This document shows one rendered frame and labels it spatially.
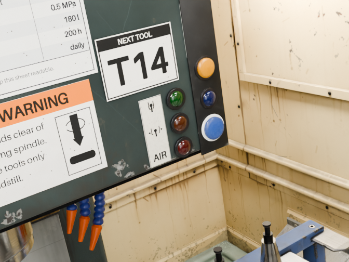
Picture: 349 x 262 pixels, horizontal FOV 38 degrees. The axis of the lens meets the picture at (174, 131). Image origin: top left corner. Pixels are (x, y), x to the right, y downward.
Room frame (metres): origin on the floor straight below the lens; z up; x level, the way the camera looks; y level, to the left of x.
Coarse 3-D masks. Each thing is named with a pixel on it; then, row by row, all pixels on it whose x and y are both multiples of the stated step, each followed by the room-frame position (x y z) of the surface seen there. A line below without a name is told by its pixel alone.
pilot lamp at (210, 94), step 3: (207, 93) 0.61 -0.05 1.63; (210, 93) 0.61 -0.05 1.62; (213, 93) 0.61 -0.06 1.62; (204, 96) 0.61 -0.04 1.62; (207, 96) 0.61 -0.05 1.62; (210, 96) 0.61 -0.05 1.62; (213, 96) 0.61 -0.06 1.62; (204, 99) 0.61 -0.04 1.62; (207, 99) 0.61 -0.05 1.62; (210, 99) 0.61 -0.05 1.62; (213, 99) 0.61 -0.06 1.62; (204, 102) 0.61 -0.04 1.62; (207, 102) 0.61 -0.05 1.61; (210, 102) 0.61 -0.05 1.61; (213, 102) 0.61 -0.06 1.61; (207, 105) 0.61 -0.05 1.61; (210, 105) 0.61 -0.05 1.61
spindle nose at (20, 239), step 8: (24, 224) 0.64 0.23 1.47; (8, 232) 0.60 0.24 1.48; (16, 232) 0.61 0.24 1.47; (24, 232) 0.63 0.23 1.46; (32, 232) 0.66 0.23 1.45; (0, 240) 0.59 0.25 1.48; (8, 240) 0.60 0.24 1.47; (16, 240) 0.61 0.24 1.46; (24, 240) 0.62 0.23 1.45; (32, 240) 0.65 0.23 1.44; (0, 248) 0.59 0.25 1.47; (8, 248) 0.60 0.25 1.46; (16, 248) 0.61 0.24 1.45; (24, 248) 0.62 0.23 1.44; (0, 256) 0.59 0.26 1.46; (8, 256) 0.59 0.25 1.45; (16, 256) 0.61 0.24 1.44; (24, 256) 0.62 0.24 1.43
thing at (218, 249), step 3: (219, 246) 0.72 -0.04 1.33; (213, 249) 0.72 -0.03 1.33; (216, 249) 0.72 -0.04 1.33; (219, 249) 0.72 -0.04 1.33; (216, 252) 0.71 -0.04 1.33; (219, 252) 0.71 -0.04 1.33; (216, 255) 0.71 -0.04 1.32; (219, 255) 0.71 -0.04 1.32; (216, 258) 0.72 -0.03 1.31; (219, 258) 0.71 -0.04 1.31; (222, 258) 0.72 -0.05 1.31; (216, 261) 0.71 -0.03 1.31; (219, 261) 0.71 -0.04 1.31; (222, 261) 0.71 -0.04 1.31
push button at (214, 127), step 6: (210, 120) 0.61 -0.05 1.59; (216, 120) 0.61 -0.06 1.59; (210, 126) 0.60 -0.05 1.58; (216, 126) 0.61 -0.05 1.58; (222, 126) 0.61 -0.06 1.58; (210, 132) 0.60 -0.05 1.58; (216, 132) 0.61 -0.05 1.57; (222, 132) 0.61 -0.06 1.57; (210, 138) 0.60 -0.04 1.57; (216, 138) 0.61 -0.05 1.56
